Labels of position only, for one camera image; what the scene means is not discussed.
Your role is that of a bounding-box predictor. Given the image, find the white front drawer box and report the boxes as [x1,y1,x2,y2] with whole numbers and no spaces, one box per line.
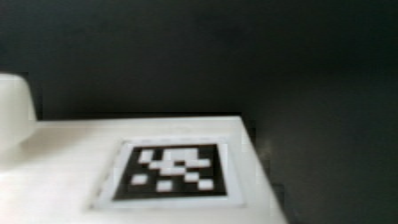
[0,73,287,224]

